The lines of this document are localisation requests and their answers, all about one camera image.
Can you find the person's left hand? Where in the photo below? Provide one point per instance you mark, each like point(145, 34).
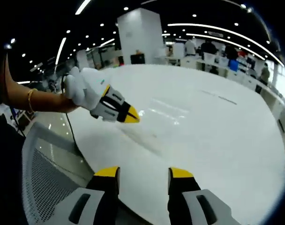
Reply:
point(74, 89)

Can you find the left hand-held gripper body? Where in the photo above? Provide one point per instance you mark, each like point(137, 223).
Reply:
point(96, 82)

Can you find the clear resealable plastic bag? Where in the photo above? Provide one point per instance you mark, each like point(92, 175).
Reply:
point(156, 126)

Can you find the grey mesh office chair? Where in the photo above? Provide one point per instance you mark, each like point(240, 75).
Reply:
point(48, 178)

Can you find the person's dark clothing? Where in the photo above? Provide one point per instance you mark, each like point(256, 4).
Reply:
point(6, 164)

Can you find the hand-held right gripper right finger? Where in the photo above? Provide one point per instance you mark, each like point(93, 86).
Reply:
point(189, 206)

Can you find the long white counter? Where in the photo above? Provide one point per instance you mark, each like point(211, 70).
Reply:
point(250, 82)

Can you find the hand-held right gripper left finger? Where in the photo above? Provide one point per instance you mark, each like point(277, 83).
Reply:
point(91, 204)

